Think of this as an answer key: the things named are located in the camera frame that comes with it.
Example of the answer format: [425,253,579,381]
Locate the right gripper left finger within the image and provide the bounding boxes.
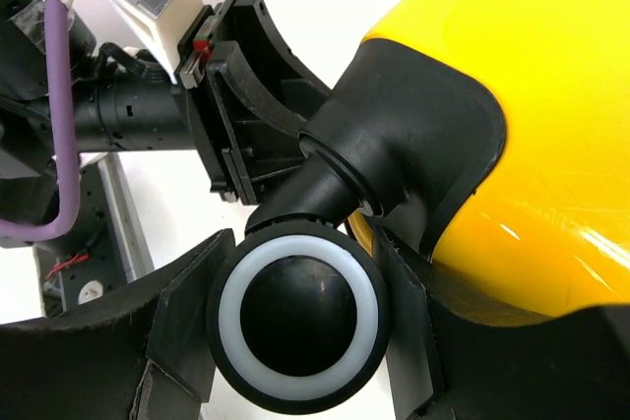
[1,229,235,419]

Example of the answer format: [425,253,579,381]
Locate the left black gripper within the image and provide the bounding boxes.
[174,0,331,206]

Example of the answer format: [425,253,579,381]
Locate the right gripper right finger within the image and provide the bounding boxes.
[373,228,629,419]

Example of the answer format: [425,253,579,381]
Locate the yellow cartoon suitcase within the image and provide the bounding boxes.
[207,0,629,415]

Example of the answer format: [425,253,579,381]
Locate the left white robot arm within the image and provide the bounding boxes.
[1,0,329,248]

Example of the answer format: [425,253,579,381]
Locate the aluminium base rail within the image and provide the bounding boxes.
[32,153,155,318]

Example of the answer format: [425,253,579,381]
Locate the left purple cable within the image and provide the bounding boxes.
[0,0,83,244]

